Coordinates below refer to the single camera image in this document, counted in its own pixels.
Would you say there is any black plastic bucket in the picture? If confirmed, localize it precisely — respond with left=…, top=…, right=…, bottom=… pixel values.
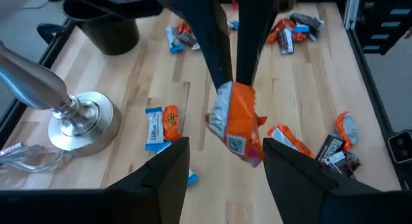
left=62, top=0, right=141, bottom=57

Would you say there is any silver aluminium bracket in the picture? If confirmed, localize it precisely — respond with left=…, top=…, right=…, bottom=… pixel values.
left=343, top=0, right=361, bottom=31

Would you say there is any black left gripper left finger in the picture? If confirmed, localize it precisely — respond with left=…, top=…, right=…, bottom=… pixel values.
left=0, top=136, right=191, bottom=224

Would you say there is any silver brown candy wrapper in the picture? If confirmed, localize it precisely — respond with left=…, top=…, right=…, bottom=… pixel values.
left=277, top=26, right=295, bottom=55

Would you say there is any black table-level camera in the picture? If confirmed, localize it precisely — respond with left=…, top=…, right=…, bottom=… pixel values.
left=387, top=129, right=412, bottom=164

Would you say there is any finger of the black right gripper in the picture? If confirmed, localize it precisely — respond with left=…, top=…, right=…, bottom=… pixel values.
left=156, top=0, right=234, bottom=90
left=236, top=0, right=278, bottom=87

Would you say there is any clear lamp power cord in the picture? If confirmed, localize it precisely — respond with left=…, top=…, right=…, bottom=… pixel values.
left=0, top=141, right=66, bottom=173

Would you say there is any white-shade silver table lamp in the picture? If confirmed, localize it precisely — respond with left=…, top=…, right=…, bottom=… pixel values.
left=0, top=40, right=122, bottom=158

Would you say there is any black equipment box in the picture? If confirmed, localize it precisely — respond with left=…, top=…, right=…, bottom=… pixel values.
left=357, top=0, right=412, bottom=56

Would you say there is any black frame hook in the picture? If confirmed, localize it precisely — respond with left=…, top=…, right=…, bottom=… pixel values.
left=36, top=23, right=68, bottom=45

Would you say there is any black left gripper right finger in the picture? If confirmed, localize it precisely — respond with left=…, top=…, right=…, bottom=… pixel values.
left=263, top=137, right=412, bottom=224

